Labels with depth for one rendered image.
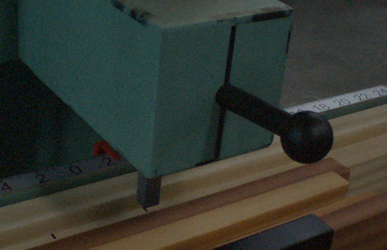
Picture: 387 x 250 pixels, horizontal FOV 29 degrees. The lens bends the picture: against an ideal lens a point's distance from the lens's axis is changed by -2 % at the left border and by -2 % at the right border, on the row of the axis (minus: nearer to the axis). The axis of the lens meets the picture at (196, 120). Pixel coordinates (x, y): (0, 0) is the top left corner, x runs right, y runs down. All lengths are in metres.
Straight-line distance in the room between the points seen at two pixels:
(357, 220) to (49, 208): 0.15
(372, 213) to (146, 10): 0.15
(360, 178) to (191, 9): 0.22
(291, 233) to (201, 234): 0.07
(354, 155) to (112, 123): 0.20
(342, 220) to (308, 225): 0.04
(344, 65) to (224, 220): 2.82
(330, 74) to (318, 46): 0.30
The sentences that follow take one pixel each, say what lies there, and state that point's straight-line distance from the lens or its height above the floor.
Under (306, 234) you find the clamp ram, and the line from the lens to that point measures 0.31.
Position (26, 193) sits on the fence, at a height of 0.95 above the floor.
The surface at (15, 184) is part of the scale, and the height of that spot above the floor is 0.96.
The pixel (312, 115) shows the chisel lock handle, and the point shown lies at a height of 1.05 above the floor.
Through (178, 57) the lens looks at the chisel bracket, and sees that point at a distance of 0.30.
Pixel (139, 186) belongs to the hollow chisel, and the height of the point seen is 0.96.
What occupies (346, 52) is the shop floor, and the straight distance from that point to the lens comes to 3.32.
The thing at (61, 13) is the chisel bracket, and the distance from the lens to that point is 0.36.
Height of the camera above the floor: 1.17
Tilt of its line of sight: 27 degrees down
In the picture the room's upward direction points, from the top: 7 degrees clockwise
